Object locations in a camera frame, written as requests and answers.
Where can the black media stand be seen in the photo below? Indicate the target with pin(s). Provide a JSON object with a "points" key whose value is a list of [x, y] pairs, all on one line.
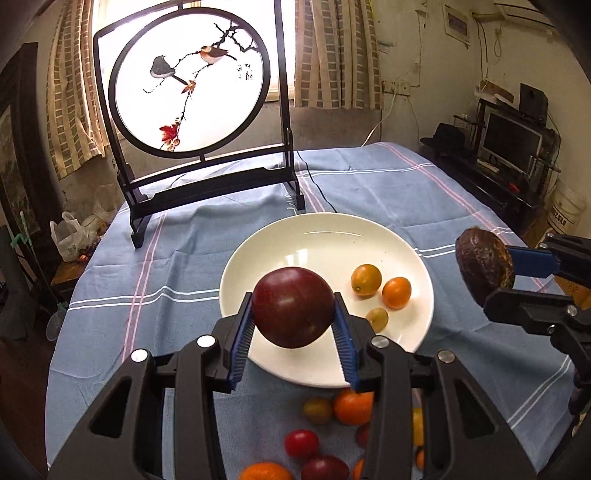
{"points": [[489, 189]]}

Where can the black hat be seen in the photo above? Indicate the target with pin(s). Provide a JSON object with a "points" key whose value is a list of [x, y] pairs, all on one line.
{"points": [[448, 138]]}

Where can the wrinkled brown passion fruit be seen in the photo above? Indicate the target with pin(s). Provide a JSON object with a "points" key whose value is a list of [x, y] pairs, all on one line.
{"points": [[485, 265]]}

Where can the olive green cherry tomato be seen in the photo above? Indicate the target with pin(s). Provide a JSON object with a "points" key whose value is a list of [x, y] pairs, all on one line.
{"points": [[317, 410]]}

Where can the computer monitor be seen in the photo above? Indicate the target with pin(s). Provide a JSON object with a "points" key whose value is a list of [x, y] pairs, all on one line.
{"points": [[508, 141]]}

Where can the dark red cherry tomato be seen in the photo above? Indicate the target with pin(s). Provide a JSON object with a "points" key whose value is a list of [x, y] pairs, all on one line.
{"points": [[324, 468]]}

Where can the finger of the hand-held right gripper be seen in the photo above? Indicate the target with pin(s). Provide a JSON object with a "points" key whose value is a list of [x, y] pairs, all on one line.
{"points": [[531, 261], [521, 309]]}

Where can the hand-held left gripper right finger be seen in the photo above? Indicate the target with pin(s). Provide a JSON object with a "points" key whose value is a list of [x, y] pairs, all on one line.
{"points": [[346, 348]]}

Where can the checked beige curtain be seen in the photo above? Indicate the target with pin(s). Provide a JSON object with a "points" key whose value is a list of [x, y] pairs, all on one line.
{"points": [[74, 92], [337, 55]]}

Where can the dark framed painting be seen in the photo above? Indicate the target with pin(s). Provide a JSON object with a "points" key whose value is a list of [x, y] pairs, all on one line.
{"points": [[18, 152]]}

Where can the bird painting table screen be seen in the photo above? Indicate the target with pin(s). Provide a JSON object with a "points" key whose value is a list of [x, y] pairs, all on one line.
{"points": [[194, 106]]}

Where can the white wall socket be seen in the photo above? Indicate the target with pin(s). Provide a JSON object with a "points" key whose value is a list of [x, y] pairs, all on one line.
{"points": [[397, 87]]}

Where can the pale green cherry tomato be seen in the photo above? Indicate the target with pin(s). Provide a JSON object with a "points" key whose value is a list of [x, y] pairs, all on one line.
{"points": [[378, 319]]}

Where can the white plastic bag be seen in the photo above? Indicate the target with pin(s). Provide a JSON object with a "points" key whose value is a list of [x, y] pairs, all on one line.
{"points": [[71, 237]]}

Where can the white round plate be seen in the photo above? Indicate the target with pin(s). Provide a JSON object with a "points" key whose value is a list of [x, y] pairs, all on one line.
{"points": [[314, 244]]}

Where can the blue striped tablecloth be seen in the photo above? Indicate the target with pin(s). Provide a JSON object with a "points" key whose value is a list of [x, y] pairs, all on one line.
{"points": [[184, 258]]}

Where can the orange mandarin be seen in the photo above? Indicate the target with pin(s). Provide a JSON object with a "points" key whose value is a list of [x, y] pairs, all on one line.
{"points": [[353, 407], [265, 472]]}

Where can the white air conditioner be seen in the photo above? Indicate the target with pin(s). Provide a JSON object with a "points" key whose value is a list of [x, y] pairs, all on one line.
{"points": [[526, 9]]}

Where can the white wall panel box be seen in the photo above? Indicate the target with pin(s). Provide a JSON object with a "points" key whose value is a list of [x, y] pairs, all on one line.
{"points": [[457, 25]]}

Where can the small wooden side table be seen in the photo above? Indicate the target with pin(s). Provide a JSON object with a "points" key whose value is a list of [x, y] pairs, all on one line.
{"points": [[67, 277]]}

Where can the dark red plum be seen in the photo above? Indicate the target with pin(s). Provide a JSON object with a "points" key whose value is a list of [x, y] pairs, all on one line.
{"points": [[293, 307]]}

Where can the black speaker box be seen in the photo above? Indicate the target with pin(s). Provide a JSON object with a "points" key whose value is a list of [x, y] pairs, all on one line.
{"points": [[533, 104]]}

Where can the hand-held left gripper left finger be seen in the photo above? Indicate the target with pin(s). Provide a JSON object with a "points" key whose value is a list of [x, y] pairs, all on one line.
{"points": [[240, 344]]}

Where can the white bucket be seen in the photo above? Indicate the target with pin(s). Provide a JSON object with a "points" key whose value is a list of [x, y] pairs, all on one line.
{"points": [[568, 207]]}

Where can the yellow cherry tomato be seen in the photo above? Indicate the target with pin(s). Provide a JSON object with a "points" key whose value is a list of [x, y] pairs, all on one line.
{"points": [[418, 427], [366, 279]]}

